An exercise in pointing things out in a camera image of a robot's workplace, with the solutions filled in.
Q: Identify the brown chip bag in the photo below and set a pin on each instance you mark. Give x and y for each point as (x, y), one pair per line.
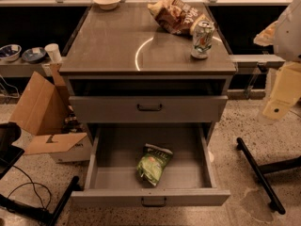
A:
(176, 17)

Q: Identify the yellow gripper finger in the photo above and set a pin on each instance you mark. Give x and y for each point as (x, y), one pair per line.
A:
(266, 37)
(286, 91)

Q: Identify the black monitor device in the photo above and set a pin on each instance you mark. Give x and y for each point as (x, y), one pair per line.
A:
(9, 154)

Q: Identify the open middle drawer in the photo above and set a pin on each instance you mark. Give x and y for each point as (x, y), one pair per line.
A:
(113, 180)

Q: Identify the black chair base leg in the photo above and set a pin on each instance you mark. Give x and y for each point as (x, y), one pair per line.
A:
(260, 171)

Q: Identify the green jalapeno chip bag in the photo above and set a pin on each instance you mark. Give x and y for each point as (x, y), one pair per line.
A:
(153, 162)

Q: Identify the white paper cup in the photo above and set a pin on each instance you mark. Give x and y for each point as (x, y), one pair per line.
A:
(53, 52)

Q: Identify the blue bowl right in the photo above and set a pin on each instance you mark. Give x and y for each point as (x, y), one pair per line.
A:
(34, 55)

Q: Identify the green white soda can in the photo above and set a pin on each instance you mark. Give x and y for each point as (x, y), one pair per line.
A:
(202, 39)

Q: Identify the grey drawer cabinet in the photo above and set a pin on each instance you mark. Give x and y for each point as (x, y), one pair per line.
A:
(124, 52)

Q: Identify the black stand with cable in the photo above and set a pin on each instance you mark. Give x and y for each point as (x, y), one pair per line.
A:
(40, 214)

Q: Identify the closed top drawer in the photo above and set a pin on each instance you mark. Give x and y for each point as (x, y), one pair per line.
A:
(126, 109)

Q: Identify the blue white bowl left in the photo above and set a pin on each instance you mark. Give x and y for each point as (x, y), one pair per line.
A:
(10, 52)

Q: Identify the white bowl on counter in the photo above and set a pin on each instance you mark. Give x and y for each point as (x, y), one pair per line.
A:
(106, 4)

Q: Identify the open cardboard box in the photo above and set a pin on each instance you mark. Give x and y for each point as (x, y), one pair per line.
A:
(41, 112)

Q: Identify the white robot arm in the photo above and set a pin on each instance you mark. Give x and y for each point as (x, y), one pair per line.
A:
(285, 36)

